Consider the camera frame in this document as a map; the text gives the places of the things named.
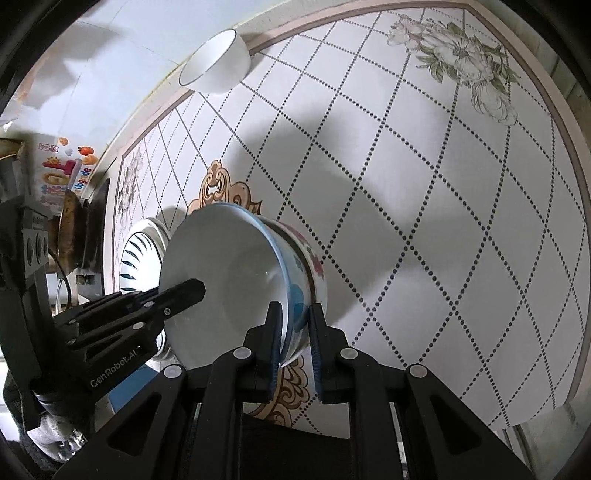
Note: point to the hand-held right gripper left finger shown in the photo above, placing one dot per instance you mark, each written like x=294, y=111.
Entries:
x=275, y=344

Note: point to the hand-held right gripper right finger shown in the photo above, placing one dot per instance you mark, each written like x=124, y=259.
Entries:
x=316, y=341

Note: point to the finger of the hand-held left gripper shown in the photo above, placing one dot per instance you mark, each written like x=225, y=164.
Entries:
x=184, y=295
x=111, y=304

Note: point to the floral print white bowl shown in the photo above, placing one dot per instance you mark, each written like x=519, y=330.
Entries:
x=221, y=277

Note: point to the plain white plate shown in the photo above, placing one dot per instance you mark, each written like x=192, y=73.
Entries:
x=159, y=350

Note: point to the black induction cooktop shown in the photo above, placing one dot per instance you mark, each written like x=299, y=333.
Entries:
x=97, y=221

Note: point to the dark wok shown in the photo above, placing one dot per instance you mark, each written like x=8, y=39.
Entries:
x=69, y=230

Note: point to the floral diamond pattern tablecloth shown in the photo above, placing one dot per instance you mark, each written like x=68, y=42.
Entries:
x=415, y=230

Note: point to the dark rimmed white bowl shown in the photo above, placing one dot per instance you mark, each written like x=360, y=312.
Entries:
x=221, y=64

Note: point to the group of colourful wall stickers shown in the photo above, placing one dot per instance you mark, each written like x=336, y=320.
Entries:
x=57, y=168

